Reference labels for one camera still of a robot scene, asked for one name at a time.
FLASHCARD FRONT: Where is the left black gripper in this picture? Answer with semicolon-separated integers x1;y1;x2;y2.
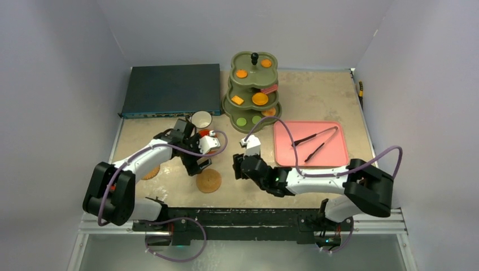
177;133;211;175

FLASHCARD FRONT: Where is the orange translucent cup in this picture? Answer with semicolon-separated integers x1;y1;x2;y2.
198;129;218;156

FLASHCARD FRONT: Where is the white ribbed cup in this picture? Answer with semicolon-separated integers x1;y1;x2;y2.
186;111;213;130

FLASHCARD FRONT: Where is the green macaron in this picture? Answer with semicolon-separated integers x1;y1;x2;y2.
236;117;247;127
251;116;262;124

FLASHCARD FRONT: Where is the orange bun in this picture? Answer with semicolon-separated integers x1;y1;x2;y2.
262;107;277;116

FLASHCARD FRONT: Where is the orange egg tart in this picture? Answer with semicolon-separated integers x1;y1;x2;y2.
251;92;269;106

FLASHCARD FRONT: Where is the square yellow cracker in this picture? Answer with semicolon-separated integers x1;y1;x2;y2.
231;95;244;106

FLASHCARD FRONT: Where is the green three-tier stand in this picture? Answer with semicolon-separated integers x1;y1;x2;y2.
221;51;282;134

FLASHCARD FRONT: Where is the pink cake slice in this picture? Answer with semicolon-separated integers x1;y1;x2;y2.
260;84;278;95

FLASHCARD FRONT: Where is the pink serving tray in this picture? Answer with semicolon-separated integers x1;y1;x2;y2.
273;121;349;167

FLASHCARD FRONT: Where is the orange cookie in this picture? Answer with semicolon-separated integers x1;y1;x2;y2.
236;69;249;78
260;59;273;68

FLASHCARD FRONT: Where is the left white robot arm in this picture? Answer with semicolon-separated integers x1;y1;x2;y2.
82;119;221;231

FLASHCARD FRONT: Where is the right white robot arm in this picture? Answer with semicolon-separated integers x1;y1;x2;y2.
233;154;394;230

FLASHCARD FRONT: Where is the yellow black tool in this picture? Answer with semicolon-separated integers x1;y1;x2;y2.
358;81;364;108

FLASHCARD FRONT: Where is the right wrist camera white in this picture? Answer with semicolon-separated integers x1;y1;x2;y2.
239;135;261;156

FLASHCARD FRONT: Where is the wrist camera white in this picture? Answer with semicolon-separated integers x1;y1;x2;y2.
198;132;221;155
239;135;261;156

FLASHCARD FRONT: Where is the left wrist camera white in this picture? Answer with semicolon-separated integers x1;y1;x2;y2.
198;132;221;155

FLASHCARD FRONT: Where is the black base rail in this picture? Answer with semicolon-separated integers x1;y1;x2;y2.
133;207;353;246

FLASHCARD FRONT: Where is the dark network switch box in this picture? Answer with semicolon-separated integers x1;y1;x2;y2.
119;64;221;119

